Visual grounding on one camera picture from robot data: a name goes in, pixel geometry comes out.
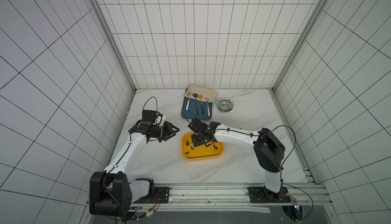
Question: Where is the yellow plastic storage box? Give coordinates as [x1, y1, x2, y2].
[181, 133, 225, 161]

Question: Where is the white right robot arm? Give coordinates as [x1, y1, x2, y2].
[188, 118, 285, 194]

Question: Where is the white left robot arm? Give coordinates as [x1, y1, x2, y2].
[89, 121, 180, 218]

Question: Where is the dark teal tray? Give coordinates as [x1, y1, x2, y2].
[181, 97, 212, 121]

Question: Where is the beige cloth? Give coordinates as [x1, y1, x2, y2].
[184, 84, 218, 102]

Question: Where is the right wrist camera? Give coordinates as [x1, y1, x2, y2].
[188, 118, 208, 134]

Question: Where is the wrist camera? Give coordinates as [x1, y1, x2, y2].
[142, 110, 166, 125]
[188, 118, 208, 134]

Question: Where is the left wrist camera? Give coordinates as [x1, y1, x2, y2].
[142, 110, 166, 125]

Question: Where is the pink handled spoon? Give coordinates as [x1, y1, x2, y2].
[205, 97, 211, 117]

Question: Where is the white handled spoon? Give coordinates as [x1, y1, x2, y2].
[185, 92, 193, 111]

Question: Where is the black handled spoon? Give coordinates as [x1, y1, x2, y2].
[192, 93, 199, 115]

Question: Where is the aluminium rail frame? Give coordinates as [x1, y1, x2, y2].
[138, 183, 340, 224]

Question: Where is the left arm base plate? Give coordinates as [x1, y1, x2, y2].
[129, 178, 170, 204]

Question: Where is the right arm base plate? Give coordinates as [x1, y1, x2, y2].
[247, 187, 292, 204]

